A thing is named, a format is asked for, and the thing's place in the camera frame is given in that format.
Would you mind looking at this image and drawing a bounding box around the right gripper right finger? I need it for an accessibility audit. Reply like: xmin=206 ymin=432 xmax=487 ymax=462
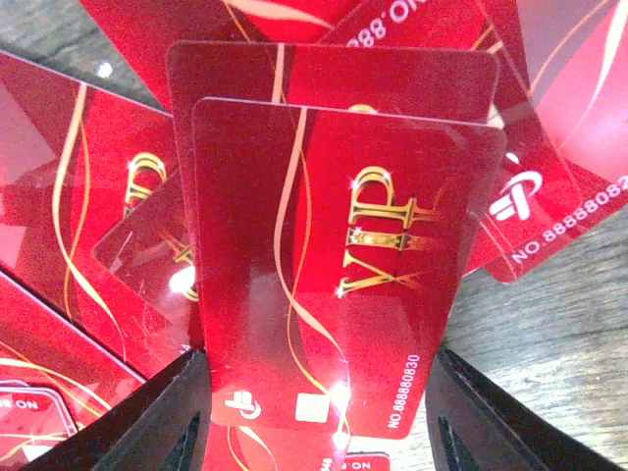
xmin=425 ymin=347 xmax=620 ymax=470

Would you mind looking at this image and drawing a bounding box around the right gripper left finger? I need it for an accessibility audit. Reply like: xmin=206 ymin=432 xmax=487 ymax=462
xmin=25 ymin=350 xmax=212 ymax=470

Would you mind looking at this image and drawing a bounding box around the red VIP card 830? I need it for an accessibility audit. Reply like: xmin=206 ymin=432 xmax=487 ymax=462
xmin=192 ymin=98 xmax=506 ymax=440

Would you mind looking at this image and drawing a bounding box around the red VIP card pile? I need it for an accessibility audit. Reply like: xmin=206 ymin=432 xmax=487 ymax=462
xmin=1 ymin=1 xmax=627 ymax=470

